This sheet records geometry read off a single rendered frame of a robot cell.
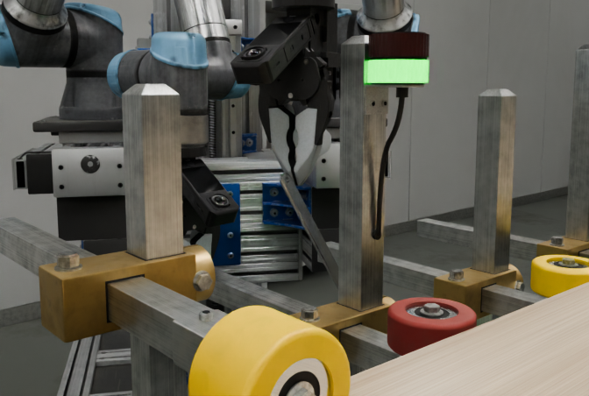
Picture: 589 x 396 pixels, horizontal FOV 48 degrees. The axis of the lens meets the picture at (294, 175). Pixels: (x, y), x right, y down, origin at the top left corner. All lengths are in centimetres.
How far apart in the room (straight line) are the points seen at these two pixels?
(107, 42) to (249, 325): 109
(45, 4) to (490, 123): 81
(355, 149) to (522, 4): 564
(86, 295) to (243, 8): 117
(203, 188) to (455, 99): 466
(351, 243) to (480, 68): 506
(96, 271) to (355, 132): 31
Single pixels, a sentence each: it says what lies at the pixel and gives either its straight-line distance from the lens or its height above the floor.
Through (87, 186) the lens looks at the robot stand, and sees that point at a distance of 129.
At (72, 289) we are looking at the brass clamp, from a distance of 53.
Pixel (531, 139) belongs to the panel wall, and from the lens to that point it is 652.
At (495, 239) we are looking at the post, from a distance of 91.
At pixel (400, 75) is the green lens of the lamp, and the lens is 65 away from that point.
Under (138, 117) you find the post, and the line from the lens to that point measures 55.
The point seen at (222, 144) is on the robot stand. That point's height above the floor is 97.
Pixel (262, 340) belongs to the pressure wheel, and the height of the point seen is 98.
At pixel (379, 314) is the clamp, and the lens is 74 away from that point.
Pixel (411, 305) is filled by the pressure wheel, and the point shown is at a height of 90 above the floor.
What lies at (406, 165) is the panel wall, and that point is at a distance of 501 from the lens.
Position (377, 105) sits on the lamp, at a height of 109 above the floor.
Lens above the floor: 111
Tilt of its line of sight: 8 degrees down
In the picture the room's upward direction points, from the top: straight up
